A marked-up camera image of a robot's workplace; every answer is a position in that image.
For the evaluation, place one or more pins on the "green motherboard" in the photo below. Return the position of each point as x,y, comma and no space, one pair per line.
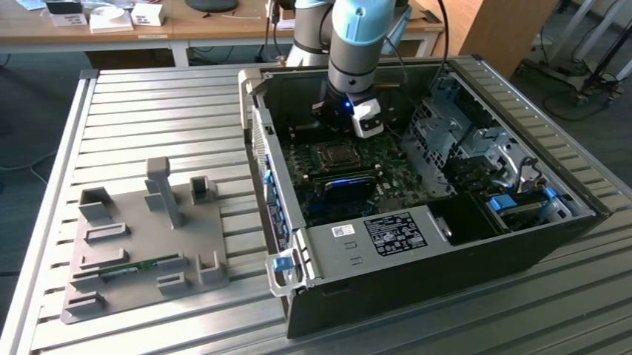
394,174

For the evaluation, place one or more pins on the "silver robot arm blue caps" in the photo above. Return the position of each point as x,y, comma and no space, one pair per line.
353,66

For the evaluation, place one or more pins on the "pale blue teach pendant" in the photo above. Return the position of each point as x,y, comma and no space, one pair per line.
404,26

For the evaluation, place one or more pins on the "metal drive cage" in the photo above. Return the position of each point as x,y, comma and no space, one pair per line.
434,140

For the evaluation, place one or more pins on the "blue release tab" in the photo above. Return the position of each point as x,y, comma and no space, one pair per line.
281,264

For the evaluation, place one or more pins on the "green RAM stick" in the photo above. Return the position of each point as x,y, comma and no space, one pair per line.
130,267
345,173

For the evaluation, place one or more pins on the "wooden desk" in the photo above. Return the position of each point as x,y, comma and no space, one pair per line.
222,26
30,31

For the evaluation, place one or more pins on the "grey parts rack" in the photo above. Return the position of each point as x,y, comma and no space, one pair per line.
138,236

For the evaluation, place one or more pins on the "dark round object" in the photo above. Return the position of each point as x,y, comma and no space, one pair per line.
210,4

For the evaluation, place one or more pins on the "white metal frame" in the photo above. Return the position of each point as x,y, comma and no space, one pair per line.
577,22

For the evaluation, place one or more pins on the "white round holder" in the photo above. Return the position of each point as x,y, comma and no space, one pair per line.
111,22

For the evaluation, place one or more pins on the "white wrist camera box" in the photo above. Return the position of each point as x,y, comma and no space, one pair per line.
369,124

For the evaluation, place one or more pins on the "blue disk carrier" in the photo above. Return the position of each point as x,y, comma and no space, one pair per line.
501,203
549,192

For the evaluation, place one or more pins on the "silver power supply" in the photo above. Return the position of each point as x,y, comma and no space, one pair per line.
345,255

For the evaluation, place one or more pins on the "wooden cabinet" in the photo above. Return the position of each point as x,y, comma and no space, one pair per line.
504,33

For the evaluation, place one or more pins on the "aluminium slat table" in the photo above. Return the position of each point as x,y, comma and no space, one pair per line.
163,111

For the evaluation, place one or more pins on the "open PC case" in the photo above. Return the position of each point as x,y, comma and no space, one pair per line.
394,303

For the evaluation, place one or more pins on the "white labelled box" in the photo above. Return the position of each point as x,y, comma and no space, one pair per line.
68,19
147,15

